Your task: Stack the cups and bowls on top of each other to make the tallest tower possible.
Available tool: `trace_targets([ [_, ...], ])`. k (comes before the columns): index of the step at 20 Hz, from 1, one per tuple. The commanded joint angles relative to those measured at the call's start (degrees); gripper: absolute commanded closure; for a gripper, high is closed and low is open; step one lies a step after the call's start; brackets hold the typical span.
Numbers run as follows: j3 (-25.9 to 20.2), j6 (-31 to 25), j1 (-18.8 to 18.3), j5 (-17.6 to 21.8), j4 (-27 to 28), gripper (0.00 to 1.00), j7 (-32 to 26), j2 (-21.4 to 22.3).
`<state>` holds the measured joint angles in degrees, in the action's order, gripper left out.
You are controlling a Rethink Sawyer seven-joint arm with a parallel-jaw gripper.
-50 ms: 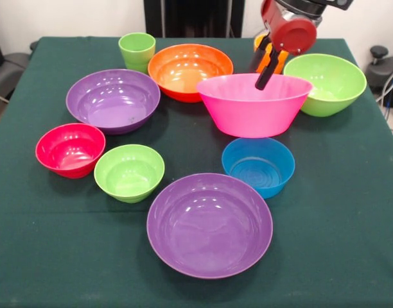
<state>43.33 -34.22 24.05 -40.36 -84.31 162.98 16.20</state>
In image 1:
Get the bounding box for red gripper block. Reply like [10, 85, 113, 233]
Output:
[249, 0, 318, 91]

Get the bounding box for pink plastic bowl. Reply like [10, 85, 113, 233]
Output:
[195, 73, 313, 139]

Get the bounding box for large green plastic bowl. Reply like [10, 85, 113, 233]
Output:
[283, 53, 367, 118]

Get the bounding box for orange plastic bowl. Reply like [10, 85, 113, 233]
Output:
[148, 44, 234, 104]

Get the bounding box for blue plastic bowl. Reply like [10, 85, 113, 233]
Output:
[221, 137, 296, 200]

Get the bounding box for green plastic cup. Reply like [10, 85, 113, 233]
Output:
[118, 32, 157, 75]

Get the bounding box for purple plastic bowl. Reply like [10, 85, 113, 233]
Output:
[146, 173, 274, 279]
[65, 69, 161, 135]

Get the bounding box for orange plastic cup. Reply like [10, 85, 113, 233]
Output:
[253, 33, 290, 76]

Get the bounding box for black cabinet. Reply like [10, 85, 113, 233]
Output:
[143, 0, 245, 39]

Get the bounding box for small green plastic bowl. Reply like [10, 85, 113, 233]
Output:
[93, 144, 166, 204]

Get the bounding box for red plastic bowl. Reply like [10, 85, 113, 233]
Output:
[35, 123, 107, 179]

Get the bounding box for black chair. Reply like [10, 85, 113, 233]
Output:
[0, 22, 39, 103]

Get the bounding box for dark green tablecloth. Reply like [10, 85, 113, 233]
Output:
[0, 36, 393, 308]

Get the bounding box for blue and white cables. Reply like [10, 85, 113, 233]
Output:
[376, 65, 393, 110]

